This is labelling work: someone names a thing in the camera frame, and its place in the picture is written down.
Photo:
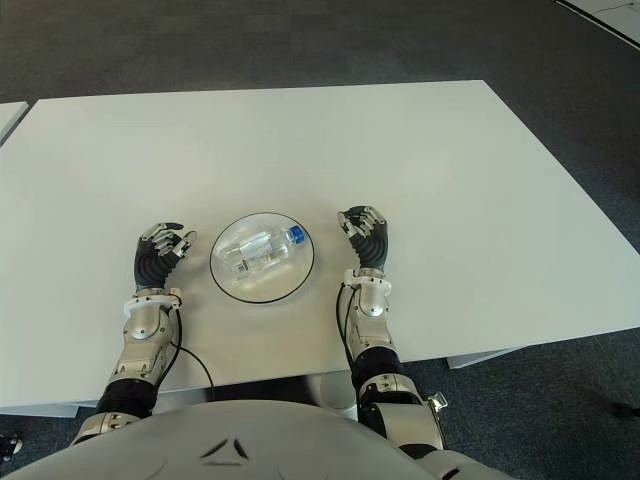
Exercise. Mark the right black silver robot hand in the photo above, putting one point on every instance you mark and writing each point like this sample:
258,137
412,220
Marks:
372,245

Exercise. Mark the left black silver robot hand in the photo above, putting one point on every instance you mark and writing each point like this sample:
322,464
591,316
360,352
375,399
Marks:
152,262

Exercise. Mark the clear water bottle blue cap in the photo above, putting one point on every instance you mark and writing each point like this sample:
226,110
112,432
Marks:
260,252

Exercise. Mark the left silver black robot arm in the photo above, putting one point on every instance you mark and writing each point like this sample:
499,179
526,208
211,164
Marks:
145,327

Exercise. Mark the right silver black robot arm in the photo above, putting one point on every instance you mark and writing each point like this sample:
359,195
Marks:
372,325

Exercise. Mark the white robot leg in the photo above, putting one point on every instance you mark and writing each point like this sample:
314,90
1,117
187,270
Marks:
335,390

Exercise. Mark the grey robot torso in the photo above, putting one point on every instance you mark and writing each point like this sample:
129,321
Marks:
225,440

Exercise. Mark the white neighbouring table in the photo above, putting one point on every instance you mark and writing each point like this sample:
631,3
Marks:
10,120

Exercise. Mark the black silver caster wheel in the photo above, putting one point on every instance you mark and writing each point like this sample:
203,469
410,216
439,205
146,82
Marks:
11,446

